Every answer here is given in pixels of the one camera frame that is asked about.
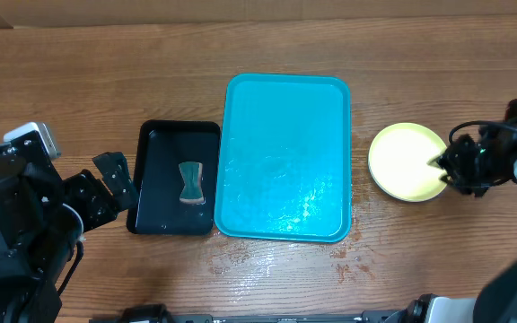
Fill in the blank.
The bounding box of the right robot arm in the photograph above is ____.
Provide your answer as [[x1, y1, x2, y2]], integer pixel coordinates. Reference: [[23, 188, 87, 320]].
[[388, 99, 517, 322]]

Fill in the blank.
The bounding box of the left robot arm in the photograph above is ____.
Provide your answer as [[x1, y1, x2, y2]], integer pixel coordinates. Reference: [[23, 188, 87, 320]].
[[0, 152, 137, 322]]

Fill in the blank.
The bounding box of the black plastic tray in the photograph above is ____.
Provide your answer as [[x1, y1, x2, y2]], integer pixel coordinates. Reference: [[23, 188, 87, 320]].
[[127, 120, 221, 236]]

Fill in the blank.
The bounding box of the teal plastic tray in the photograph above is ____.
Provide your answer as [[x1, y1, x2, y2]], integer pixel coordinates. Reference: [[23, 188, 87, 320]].
[[215, 74, 352, 243]]

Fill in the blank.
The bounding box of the black cable left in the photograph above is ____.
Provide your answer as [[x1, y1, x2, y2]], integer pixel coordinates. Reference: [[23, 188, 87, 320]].
[[56, 240, 85, 297]]

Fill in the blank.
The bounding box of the black cable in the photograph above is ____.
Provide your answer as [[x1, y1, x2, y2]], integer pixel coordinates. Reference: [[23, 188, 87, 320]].
[[447, 119, 517, 153], [56, 240, 85, 297]]

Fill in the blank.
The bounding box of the black cable right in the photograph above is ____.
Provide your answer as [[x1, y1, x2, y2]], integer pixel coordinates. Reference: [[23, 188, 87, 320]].
[[447, 119, 517, 153]]

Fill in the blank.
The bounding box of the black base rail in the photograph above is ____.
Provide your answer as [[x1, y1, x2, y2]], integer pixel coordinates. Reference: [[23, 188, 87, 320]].
[[89, 304, 405, 323]]

